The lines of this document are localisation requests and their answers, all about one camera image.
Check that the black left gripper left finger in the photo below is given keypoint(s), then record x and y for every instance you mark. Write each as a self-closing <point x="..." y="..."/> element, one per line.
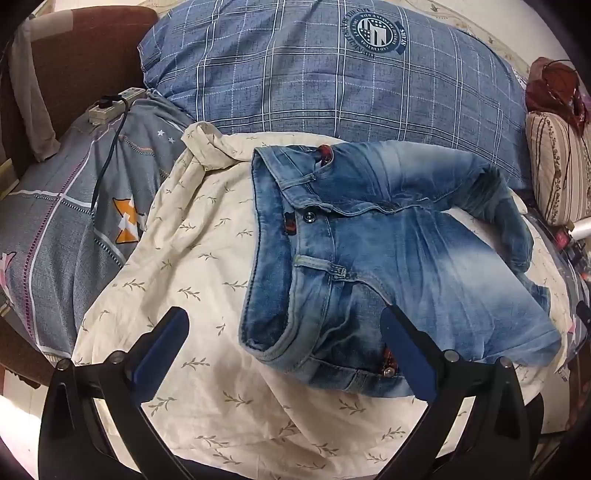
<point x="73" y="443"/>

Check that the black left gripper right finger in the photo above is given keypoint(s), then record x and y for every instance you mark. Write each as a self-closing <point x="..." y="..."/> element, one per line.
<point x="475" y="425"/>

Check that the blue denim jeans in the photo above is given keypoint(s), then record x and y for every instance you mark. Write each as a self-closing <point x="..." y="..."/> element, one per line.
<point x="345" y="231"/>

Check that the cream leaf-print cloth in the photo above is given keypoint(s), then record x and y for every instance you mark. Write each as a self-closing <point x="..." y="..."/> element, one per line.
<point x="217" y="405"/>

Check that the grey patterned bedsheet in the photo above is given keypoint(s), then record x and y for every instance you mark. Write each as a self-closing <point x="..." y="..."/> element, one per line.
<point x="73" y="221"/>

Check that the white plastic roll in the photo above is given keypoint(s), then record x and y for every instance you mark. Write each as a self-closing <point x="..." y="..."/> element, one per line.
<point x="581" y="229"/>

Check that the beige striped pillow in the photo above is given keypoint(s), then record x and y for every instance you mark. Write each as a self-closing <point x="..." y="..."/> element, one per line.
<point x="560" y="168"/>

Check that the white power strip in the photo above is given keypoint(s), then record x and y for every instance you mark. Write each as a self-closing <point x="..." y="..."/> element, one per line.
<point x="109" y="107"/>

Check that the maroon cloth bundle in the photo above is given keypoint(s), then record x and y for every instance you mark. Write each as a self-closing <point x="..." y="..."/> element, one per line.
<point x="554" y="87"/>

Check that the brown wooden headboard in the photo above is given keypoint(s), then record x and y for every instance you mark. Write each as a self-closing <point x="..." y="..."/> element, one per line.
<point x="74" y="69"/>

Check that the blue plaid pillow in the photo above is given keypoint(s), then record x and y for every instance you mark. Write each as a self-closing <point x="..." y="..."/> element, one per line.
<point x="353" y="70"/>

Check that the grey cloth on headboard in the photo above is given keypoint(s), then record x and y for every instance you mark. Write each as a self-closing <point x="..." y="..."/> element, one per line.
<point x="38" y="125"/>

